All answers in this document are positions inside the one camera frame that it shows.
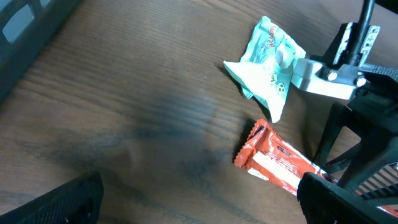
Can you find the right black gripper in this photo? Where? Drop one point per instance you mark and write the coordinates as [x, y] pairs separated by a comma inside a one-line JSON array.
[[371, 114]]

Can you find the red chocolate bar wrapper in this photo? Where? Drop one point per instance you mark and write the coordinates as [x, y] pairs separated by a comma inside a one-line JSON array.
[[269, 157]]

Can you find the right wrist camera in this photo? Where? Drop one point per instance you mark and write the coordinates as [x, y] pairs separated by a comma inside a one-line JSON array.
[[315, 77]]

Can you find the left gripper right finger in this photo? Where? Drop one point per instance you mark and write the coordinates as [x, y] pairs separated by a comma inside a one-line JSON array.
[[323, 202]]

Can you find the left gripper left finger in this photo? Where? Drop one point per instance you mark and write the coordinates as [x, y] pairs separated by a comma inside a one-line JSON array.
[[77, 201]]

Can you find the mint green snack packet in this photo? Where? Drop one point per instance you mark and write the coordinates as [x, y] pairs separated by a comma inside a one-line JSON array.
[[266, 68]]

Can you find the grey plastic shopping basket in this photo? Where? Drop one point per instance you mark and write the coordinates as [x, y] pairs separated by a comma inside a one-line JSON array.
[[26, 27]]

